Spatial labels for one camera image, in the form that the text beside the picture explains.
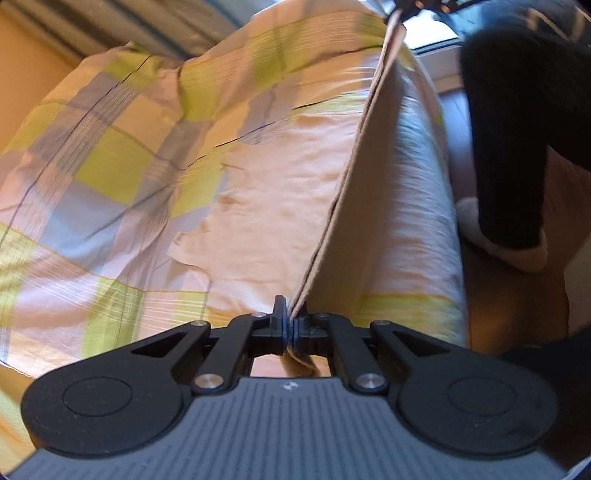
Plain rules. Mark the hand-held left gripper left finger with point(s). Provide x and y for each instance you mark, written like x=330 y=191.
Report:
x=279 y=323

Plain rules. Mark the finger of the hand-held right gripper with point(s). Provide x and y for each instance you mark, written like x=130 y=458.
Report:
x=406 y=5

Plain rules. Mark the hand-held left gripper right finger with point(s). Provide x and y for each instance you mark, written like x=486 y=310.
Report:
x=299 y=332

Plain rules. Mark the beige garment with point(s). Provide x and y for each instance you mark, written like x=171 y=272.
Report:
x=277 y=221

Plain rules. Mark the dark blue patterned cloth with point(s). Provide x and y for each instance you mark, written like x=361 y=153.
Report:
x=556 y=18

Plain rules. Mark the person's leg in black pants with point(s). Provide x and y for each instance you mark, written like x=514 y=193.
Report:
x=508 y=138

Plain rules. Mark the beige fuzzy slipper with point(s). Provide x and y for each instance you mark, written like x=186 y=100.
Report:
x=494 y=249

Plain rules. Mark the plaid sofa cover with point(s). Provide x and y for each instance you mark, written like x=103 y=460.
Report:
x=115 y=152

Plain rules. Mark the grey-green star curtain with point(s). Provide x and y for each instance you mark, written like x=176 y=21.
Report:
x=120 y=23

